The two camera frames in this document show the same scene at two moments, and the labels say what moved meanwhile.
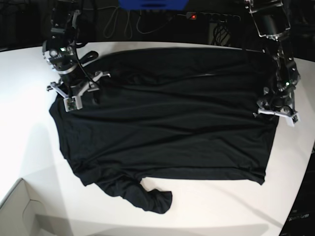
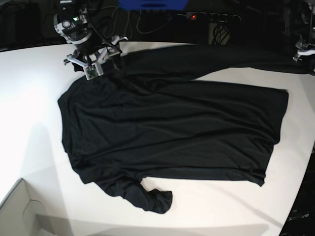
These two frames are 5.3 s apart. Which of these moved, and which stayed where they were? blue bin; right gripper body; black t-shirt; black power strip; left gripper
Moved: left gripper; right gripper body
Stayed: black power strip; black t-shirt; blue bin
